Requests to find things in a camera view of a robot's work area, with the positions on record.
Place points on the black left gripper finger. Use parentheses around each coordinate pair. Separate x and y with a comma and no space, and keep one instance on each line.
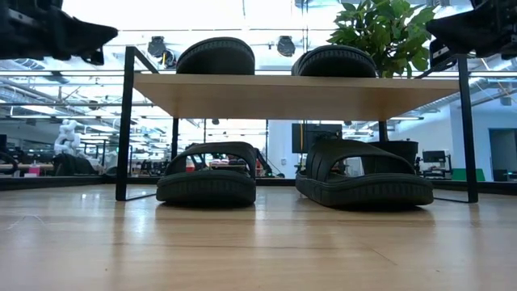
(76,36)
(92,56)

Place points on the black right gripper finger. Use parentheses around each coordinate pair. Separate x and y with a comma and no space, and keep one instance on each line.
(440,52)
(472,30)

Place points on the dark rubber slide sandal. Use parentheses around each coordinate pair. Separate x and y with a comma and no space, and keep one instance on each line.
(216,58)
(363,190)
(206,188)
(334,62)

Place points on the green potted plant black pot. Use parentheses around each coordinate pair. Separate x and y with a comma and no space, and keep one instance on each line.
(383,32)

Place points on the black round ceiling lamp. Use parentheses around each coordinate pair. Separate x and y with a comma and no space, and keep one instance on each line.
(286,45)
(156,46)

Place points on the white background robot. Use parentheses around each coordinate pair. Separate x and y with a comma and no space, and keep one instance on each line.
(68,137)

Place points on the small black desk monitor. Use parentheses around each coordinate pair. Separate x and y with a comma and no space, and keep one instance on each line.
(434,156)

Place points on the dark blue door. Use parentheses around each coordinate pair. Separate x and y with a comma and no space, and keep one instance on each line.
(503,153)

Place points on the pink bottle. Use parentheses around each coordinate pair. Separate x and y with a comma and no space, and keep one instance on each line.
(34,169)

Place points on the green panel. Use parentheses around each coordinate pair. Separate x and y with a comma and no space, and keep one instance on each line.
(481,174)

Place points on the black aluminium rig frame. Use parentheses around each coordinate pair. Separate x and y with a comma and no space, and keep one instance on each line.
(60,183)

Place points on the black wall monitor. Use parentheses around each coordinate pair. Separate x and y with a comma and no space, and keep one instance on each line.
(319,131)

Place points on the wooden shelf black metal frame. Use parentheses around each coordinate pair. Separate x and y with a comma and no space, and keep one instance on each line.
(282,97)

